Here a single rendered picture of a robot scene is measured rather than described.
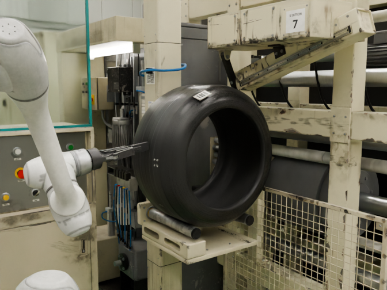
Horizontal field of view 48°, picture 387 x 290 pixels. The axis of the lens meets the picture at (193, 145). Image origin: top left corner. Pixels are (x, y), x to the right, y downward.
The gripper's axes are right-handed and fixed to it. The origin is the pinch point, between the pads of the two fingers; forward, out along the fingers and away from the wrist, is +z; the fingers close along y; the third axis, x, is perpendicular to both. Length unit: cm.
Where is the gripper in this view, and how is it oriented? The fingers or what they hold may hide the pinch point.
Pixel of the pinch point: (139, 147)
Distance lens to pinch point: 160.0
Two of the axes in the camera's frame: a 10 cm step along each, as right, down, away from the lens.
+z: 8.1, -2.1, 5.5
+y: -5.8, -1.1, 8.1
